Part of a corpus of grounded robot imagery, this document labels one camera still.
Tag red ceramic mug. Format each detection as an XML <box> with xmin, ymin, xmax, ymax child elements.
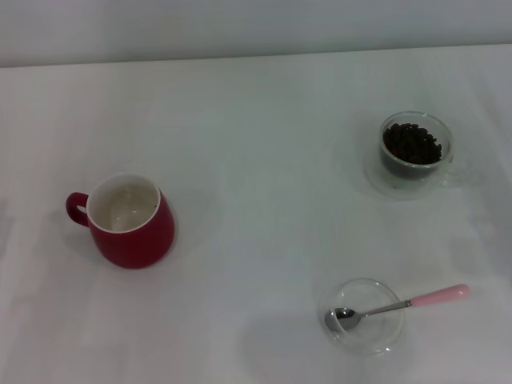
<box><xmin>65</xmin><ymin>172</ymin><xmax>176</xmax><ymax>270</ymax></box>

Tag clear glass dish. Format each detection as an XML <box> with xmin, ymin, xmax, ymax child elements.
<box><xmin>317</xmin><ymin>277</ymin><xmax>406</xmax><ymax>358</ymax></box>

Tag clear glass saucer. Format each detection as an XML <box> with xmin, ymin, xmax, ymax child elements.
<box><xmin>362</xmin><ymin>146</ymin><xmax>471</xmax><ymax>199</ymax></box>

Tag pink handled metal spoon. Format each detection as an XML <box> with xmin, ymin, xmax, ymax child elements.
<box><xmin>324</xmin><ymin>283</ymin><xmax>470</xmax><ymax>333</ymax></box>

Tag pile of coffee beans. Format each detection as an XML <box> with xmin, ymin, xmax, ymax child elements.
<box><xmin>382</xmin><ymin>122</ymin><xmax>443</xmax><ymax>166</ymax></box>

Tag clear glass cup with handle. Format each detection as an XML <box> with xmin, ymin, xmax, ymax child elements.
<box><xmin>378</xmin><ymin>112</ymin><xmax>470</xmax><ymax>188</ymax></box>

